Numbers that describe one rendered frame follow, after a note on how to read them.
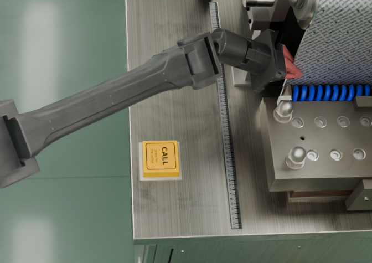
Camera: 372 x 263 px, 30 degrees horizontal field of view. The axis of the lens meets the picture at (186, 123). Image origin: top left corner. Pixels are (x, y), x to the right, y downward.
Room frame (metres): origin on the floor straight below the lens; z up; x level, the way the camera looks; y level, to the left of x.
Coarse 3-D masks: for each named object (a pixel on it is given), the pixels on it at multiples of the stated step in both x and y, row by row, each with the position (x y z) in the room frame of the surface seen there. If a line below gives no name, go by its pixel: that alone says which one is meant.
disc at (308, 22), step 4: (316, 0) 0.74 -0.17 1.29; (312, 4) 0.74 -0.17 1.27; (316, 4) 0.73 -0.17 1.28; (312, 8) 0.74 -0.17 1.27; (316, 8) 0.73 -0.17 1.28; (312, 12) 0.73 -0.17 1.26; (316, 12) 0.73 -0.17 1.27; (308, 16) 0.74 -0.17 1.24; (312, 16) 0.73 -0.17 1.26; (300, 20) 0.76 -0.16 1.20; (304, 20) 0.75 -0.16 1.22; (308, 20) 0.73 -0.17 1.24; (312, 20) 0.72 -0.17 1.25; (300, 24) 0.76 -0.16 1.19; (304, 24) 0.74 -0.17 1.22; (308, 24) 0.73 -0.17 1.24; (304, 28) 0.74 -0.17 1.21; (308, 28) 0.73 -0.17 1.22
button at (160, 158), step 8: (144, 144) 0.60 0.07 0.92; (152, 144) 0.61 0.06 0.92; (160, 144) 0.61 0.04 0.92; (168, 144) 0.61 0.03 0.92; (176, 144) 0.62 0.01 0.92; (144, 152) 0.59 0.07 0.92; (152, 152) 0.59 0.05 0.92; (160, 152) 0.59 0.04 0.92; (168, 152) 0.60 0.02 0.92; (176, 152) 0.60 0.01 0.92; (144, 160) 0.57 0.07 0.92; (152, 160) 0.57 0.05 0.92; (160, 160) 0.58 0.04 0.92; (168, 160) 0.58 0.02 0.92; (176, 160) 0.58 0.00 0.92; (144, 168) 0.55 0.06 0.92; (152, 168) 0.56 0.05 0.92; (160, 168) 0.56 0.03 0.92; (168, 168) 0.56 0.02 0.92; (176, 168) 0.57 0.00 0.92; (144, 176) 0.54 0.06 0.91; (152, 176) 0.55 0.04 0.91; (160, 176) 0.55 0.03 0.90; (168, 176) 0.55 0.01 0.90; (176, 176) 0.56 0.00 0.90
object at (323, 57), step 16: (304, 48) 0.74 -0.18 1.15; (320, 48) 0.74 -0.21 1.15; (336, 48) 0.75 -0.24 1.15; (352, 48) 0.76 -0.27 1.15; (368, 48) 0.76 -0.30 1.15; (304, 64) 0.74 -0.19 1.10; (320, 64) 0.75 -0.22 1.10; (336, 64) 0.75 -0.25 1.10; (352, 64) 0.76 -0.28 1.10; (368, 64) 0.77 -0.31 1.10; (288, 80) 0.74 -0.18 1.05; (304, 80) 0.74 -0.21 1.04; (320, 80) 0.75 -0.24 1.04; (336, 80) 0.76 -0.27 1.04; (352, 80) 0.77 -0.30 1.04; (368, 80) 0.77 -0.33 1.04
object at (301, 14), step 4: (308, 0) 0.74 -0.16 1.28; (312, 0) 0.75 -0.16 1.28; (304, 4) 0.75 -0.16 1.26; (308, 4) 0.74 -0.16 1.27; (296, 8) 0.78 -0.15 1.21; (300, 8) 0.77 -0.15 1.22; (304, 8) 0.75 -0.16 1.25; (308, 8) 0.74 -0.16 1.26; (296, 12) 0.77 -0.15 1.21; (300, 12) 0.76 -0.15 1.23; (304, 12) 0.74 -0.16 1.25; (308, 12) 0.74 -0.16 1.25; (296, 16) 0.76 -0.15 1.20; (300, 16) 0.75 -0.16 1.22; (304, 16) 0.74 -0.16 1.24
